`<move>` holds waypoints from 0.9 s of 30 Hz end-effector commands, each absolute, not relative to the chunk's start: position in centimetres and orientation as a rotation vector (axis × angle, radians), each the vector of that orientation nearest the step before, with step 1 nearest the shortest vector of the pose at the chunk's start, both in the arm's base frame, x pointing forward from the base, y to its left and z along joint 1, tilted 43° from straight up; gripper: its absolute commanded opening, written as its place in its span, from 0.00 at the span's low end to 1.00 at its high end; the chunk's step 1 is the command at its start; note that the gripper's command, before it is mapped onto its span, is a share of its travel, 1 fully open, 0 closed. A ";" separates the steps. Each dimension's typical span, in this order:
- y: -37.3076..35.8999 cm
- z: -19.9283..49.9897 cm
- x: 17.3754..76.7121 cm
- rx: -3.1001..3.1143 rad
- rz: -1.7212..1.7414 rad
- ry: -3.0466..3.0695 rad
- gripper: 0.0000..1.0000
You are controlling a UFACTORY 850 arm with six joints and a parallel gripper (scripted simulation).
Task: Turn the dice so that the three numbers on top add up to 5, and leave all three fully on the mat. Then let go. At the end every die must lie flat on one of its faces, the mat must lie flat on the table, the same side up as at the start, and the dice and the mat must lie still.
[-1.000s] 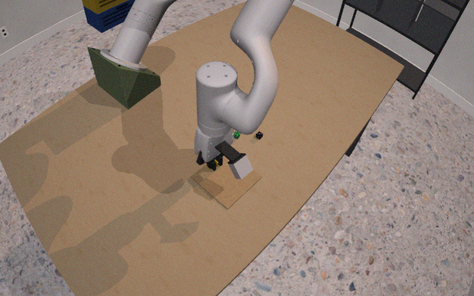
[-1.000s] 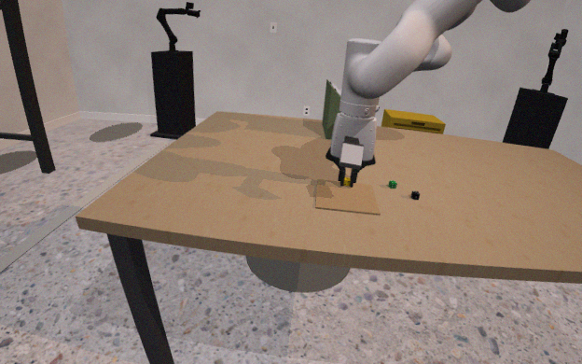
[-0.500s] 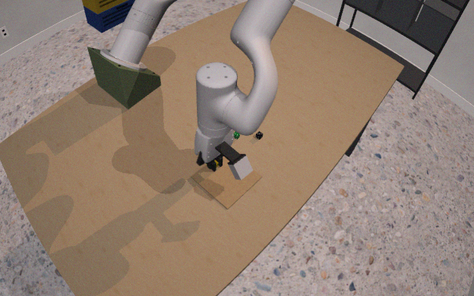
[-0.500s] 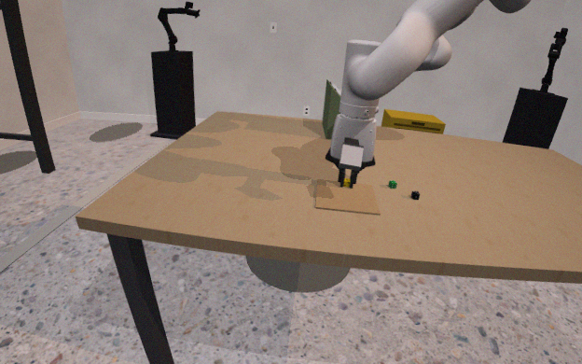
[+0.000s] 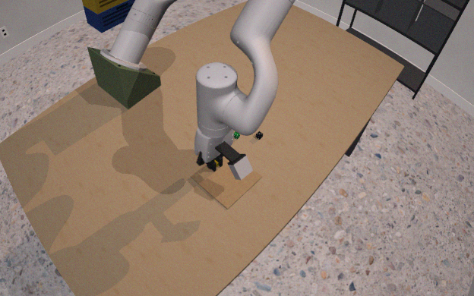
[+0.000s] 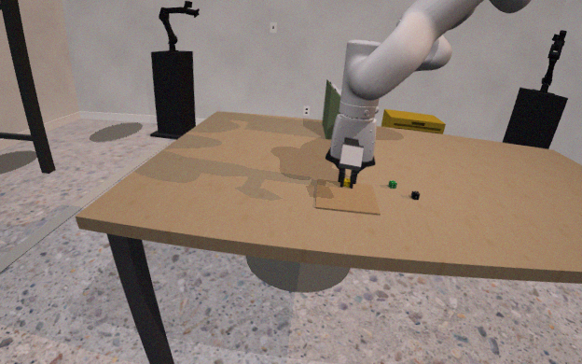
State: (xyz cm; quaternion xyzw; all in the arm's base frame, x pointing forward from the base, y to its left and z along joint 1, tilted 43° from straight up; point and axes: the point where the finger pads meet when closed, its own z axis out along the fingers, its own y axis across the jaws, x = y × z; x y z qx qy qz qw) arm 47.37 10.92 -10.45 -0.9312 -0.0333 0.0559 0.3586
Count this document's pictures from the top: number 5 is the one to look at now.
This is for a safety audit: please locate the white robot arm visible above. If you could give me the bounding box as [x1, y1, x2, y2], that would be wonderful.
[100, 0, 295, 180]

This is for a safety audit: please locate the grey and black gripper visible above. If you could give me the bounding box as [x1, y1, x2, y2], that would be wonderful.
[194, 128, 234, 172]

